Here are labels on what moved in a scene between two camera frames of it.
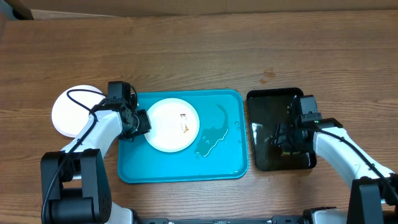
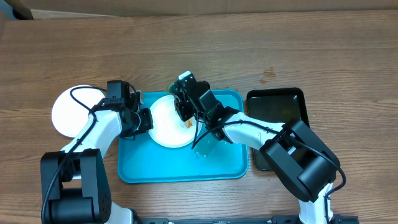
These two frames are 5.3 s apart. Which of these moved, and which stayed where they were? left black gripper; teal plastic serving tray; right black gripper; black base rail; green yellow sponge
Moved: right black gripper; green yellow sponge
Stayed: teal plastic serving tray; black base rail; left black gripper
